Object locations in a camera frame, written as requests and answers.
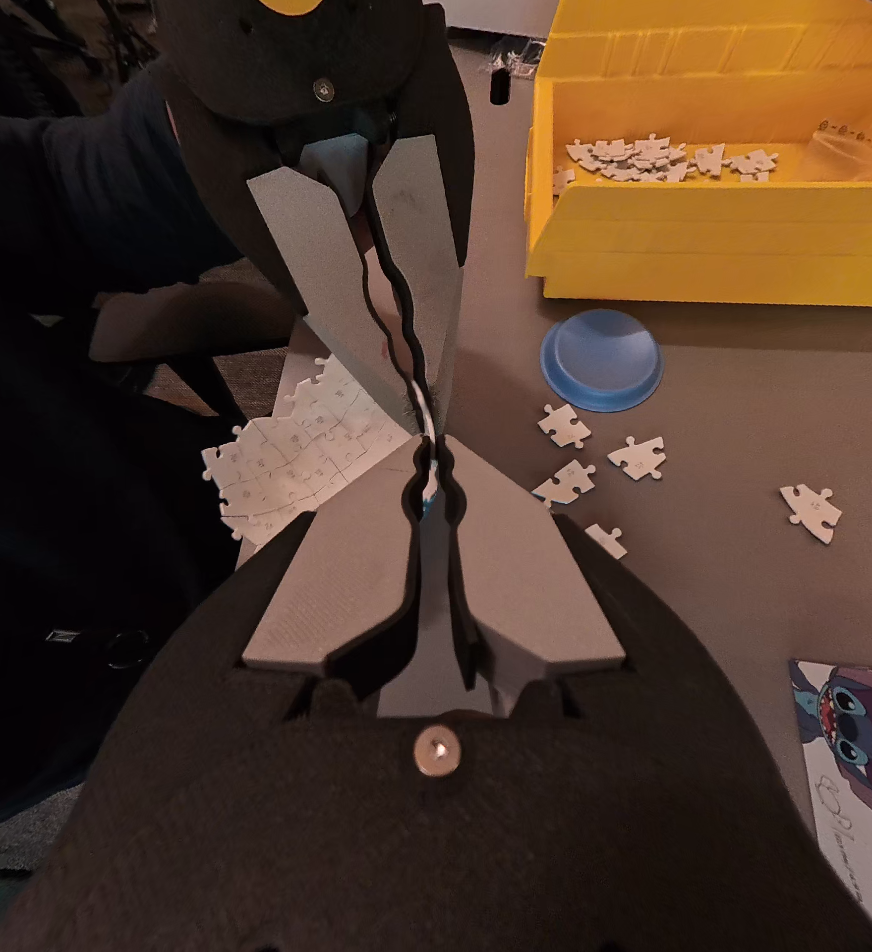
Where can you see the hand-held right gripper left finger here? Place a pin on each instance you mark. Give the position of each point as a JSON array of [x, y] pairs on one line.
[[331, 587]]

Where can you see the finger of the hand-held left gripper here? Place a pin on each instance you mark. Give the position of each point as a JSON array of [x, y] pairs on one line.
[[324, 282], [424, 245]]

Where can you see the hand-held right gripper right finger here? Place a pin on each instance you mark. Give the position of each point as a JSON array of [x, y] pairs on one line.
[[532, 587]]

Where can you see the assembled white puzzle section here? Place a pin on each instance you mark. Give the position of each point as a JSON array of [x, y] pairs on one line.
[[294, 461]]

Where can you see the pile of white puzzle pieces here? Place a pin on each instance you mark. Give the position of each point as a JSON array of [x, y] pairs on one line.
[[629, 156]]

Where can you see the blue plastic dish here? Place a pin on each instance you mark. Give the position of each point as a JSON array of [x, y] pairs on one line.
[[599, 357]]

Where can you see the yellow plastic bin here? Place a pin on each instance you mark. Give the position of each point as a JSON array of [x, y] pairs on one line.
[[703, 238]]

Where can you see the clear plastic cup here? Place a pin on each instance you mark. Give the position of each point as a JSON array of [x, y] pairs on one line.
[[852, 152]]

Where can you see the single white puzzle piece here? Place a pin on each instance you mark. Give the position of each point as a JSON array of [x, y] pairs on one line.
[[428, 424], [563, 425], [605, 539], [566, 483], [638, 457], [811, 513]]

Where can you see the cartoon print puzzle box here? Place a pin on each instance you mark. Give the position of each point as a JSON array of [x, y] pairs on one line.
[[859, 781]]

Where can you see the person's left forearm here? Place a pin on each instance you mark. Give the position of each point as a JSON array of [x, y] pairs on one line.
[[94, 193]]

